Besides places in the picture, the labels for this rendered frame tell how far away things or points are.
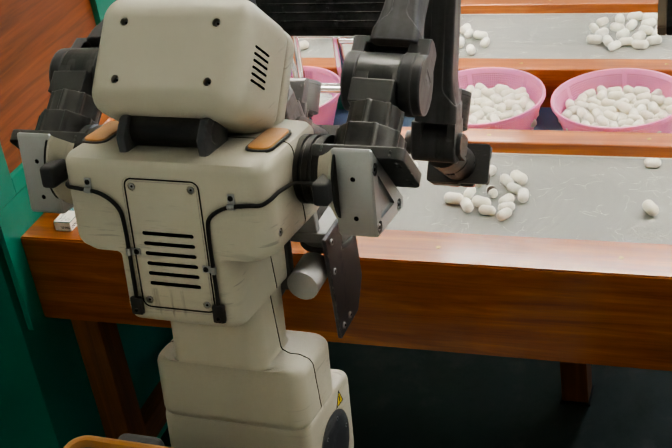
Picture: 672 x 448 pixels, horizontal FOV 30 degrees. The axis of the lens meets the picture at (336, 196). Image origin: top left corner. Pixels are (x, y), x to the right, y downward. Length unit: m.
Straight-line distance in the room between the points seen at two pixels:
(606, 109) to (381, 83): 1.09
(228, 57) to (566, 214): 0.92
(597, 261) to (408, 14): 0.63
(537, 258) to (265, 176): 0.73
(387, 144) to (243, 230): 0.20
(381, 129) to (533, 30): 1.49
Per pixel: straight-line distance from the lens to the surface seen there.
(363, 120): 1.50
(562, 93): 2.60
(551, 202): 2.26
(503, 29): 2.97
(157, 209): 1.52
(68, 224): 2.37
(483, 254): 2.08
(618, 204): 2.24
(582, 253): 2.07
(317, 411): 1.72
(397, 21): 1.60
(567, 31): 2.93
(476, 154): 2.03
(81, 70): 1.74
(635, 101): 2.61
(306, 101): 2.29
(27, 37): 2.44
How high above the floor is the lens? 1.90
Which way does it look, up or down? 30 degrees down
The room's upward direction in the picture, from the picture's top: 9 degrees counter-clockwise
